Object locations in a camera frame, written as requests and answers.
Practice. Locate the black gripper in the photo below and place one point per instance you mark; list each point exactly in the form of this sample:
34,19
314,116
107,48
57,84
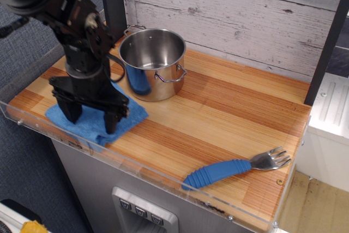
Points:
95,90

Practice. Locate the blue cloth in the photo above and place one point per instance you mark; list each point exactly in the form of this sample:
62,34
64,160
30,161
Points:
90,129

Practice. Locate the metal pot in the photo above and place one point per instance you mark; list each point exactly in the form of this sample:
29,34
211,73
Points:
154,62

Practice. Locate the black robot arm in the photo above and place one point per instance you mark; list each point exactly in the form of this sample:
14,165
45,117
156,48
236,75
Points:
87,43

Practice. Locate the grey cabinet front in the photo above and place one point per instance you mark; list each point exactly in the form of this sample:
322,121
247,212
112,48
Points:
93,178

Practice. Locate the silver control panel with buttons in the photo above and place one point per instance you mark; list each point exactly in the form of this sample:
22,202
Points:
136,214

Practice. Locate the black and yellow object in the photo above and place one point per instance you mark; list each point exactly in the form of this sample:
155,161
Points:
14,216

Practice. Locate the white block beside table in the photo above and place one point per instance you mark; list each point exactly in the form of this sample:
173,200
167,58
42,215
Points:
323,154

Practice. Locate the clear acrylic guard rail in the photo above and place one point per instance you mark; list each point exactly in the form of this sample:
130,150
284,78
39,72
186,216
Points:
225,110

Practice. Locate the left black frame post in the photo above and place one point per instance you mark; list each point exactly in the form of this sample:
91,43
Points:
115,16

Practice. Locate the black frame post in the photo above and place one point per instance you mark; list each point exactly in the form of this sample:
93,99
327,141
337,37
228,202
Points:
332,38
115,16

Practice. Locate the blue handled metal fork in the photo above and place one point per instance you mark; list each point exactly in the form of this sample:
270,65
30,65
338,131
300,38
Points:
207,175

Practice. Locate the right black frame post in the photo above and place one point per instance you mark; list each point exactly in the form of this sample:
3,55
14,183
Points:
332,38

